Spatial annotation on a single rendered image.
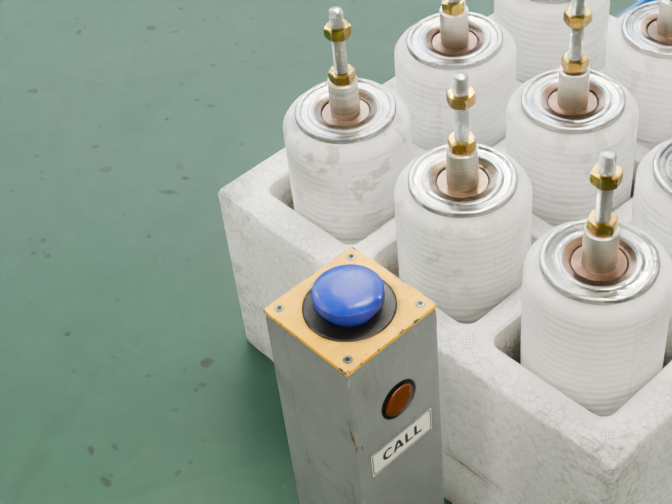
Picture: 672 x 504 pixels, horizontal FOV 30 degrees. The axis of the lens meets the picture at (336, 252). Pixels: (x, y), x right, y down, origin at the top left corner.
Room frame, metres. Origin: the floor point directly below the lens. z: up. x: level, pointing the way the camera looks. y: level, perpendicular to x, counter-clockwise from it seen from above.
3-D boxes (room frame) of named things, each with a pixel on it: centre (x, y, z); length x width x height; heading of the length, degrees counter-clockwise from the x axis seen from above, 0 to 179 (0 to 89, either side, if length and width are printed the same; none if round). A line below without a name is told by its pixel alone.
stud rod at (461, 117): (0.65, -0.09, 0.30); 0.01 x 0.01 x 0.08
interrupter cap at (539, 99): (0.72, -0.18, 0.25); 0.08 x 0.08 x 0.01
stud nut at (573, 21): (0.72, -0.18, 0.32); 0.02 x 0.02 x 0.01; 73
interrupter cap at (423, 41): (0.82, -0.11, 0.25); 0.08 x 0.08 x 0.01
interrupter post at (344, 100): (0.74, -0.02, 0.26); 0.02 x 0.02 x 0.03
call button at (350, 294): (0.48, 0.00, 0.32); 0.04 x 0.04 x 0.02
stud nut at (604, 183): (0.56, -0.17, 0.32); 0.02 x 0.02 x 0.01; 57
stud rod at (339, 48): (0.74, -0.02, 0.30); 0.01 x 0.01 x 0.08
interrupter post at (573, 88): (0.72, -0.18, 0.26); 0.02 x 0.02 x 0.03
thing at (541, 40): (0.89, -0.20, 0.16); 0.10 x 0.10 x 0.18
